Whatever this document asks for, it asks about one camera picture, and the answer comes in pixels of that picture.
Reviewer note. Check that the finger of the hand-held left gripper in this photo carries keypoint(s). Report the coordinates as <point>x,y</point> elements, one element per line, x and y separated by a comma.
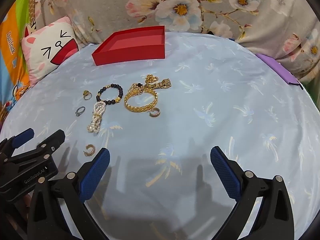
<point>48,142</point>
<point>22,135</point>

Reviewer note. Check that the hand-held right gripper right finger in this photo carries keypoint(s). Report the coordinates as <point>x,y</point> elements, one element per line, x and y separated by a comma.
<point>225,172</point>

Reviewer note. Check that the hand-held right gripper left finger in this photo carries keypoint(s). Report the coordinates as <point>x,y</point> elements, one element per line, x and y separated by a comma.
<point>95,173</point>

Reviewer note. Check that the gold braided bangle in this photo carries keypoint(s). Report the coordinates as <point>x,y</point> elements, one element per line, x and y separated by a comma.
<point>140,109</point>

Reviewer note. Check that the red tray box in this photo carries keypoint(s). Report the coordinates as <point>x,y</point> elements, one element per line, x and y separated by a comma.
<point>135,43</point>

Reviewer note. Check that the light blue palm-print sheet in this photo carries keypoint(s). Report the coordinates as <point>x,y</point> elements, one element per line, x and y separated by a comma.
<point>212,110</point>

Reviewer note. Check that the colourful cartoon cloth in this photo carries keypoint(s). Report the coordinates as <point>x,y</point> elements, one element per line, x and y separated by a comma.
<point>11,47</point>

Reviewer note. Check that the white cat face pillow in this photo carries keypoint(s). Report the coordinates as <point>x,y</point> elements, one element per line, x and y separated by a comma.
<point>47,50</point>

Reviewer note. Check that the gold flower pendant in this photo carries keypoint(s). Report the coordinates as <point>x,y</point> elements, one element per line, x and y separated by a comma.
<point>150,78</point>

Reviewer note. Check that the purple flat case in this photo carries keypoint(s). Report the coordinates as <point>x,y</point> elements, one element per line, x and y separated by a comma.
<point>277,67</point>

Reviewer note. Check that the grey floral blanket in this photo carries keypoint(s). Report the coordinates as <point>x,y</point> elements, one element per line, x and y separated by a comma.
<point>200,7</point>

